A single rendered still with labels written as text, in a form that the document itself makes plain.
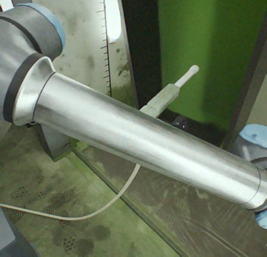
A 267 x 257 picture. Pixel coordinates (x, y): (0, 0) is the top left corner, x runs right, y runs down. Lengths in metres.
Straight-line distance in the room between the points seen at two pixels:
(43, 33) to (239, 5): 0.91
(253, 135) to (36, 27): 0.50
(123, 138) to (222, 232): 1.34
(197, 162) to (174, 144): 0.05
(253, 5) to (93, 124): 0.96
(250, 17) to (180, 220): 1.22
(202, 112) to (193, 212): 0.69
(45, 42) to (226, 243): 1.45
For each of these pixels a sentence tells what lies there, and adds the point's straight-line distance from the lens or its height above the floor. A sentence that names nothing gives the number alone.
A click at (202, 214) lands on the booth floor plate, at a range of 1.61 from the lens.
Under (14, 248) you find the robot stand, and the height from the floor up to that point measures 0.55.
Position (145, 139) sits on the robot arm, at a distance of 0.32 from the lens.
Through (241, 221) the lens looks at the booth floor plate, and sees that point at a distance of 1.68.
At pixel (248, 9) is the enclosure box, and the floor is 1.22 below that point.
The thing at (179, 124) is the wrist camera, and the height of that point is 1.05.
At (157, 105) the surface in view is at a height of 1.03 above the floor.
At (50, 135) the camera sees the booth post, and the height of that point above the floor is 0.30.
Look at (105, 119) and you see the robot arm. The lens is 0.31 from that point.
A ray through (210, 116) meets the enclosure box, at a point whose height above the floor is 0.53.
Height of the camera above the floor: 1.42
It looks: 40 degrees down
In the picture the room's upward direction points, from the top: straight up
